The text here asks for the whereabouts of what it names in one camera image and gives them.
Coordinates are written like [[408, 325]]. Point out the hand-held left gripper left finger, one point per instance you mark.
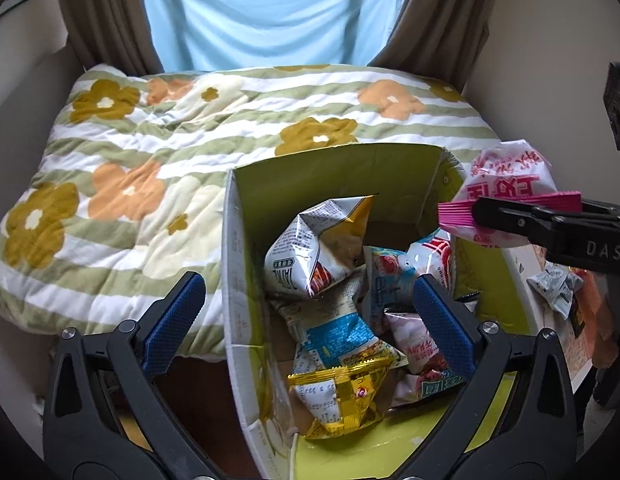
[[175, 320]]

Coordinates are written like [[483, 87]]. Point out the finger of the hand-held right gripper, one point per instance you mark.
[[509, 222]]

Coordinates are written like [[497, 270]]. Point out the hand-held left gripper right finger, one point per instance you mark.
[[442, 320]]

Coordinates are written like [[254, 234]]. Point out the small pink snack packet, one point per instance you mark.
[[414, 345]]

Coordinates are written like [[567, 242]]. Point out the large pink white snack packet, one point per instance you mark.
[[509, 180]]

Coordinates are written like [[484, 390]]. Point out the red white snack packet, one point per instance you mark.
[[434, 255]]

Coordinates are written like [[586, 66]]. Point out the light blue snack packet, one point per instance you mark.
[[389, 280]]

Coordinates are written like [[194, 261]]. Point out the green label snack packet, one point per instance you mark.
[[434, 386]]

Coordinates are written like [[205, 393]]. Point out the blue white snack packet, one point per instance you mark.
[[340, 335]]

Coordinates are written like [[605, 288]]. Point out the yellow snack packet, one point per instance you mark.
[[340, 395]]

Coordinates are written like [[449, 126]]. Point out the silver yellow snack bag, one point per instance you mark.
[[315, 240]]

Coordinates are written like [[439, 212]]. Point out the green cardboard box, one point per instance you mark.
[[310, 195]]

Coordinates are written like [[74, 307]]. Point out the small white grey snack packet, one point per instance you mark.
[[554, 285]]

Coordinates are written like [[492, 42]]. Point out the orange packet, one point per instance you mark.
[[597, 310]]

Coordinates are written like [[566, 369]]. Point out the white table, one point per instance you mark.
[[577, 355]]

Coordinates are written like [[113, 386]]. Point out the floral striped blanket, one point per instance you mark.
[[140, 125]]

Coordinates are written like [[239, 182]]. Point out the brown curtain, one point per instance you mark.
[[439, 20], [110, 10]]

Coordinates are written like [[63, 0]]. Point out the light blue cloth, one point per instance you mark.
[[275, 10]]

